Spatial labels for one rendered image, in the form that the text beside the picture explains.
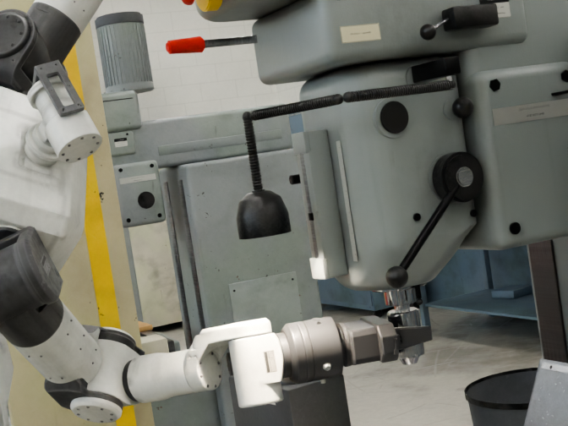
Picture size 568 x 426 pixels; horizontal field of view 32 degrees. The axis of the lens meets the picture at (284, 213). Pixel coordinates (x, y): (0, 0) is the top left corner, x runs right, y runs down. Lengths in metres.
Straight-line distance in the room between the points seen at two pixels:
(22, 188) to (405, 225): 0.53
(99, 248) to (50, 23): 1.51
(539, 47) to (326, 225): 0.41
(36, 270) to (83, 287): 1.76
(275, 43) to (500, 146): 0.35
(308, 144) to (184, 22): 9.76
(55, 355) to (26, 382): 1.62
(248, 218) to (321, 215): 0.12
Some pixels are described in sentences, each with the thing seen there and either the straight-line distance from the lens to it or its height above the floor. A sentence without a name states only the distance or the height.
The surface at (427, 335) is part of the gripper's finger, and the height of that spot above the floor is 1.23.
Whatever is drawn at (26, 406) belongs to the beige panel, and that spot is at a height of 0.91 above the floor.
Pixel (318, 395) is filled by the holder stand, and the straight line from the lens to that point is 1.76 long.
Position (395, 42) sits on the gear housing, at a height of 1.65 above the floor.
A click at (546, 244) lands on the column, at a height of 1.30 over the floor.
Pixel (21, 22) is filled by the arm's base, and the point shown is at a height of 1.78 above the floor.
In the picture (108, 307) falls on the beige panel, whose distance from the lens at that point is 3.08.
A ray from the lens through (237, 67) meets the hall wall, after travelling 11.26.
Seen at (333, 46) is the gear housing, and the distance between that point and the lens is 1.31.
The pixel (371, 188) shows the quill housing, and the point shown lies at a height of 1.46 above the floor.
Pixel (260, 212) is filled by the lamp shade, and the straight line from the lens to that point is 1.31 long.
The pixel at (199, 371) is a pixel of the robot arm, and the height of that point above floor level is 1.23.
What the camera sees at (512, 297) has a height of 0.24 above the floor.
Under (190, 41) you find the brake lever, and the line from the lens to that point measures 1.45.
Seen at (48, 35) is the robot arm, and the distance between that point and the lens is 1.63.
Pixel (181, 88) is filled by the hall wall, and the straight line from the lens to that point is 10.97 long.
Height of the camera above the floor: 1.51
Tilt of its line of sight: 3 degrees down
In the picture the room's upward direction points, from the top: 9 degrees counter-clockwise
